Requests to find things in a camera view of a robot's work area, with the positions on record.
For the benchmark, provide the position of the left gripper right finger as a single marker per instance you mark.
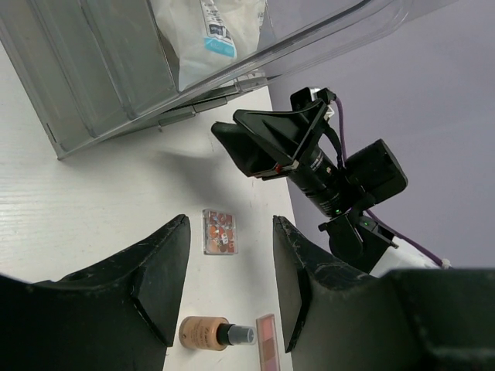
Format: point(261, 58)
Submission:
point(335, 317)

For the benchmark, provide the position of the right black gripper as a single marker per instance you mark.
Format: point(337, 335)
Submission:
point(266, 144)

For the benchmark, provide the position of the foundation bottle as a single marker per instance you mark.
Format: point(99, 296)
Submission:
point(214, 333)

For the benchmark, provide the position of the eyeshadow palette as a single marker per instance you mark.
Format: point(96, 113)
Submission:
point(219, 233)

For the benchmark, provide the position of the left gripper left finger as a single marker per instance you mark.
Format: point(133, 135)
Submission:
point(118, 314)

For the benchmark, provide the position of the long pink blush palette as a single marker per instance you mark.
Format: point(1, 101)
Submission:
point(267, 343)

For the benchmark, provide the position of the clear acrylic drawer organizer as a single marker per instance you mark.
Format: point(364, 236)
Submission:
point(95, 70)

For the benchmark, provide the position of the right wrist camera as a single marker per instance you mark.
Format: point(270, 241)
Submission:
point(311, 102)

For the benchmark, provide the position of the white wipes pack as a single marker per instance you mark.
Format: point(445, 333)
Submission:
point(208, 35)

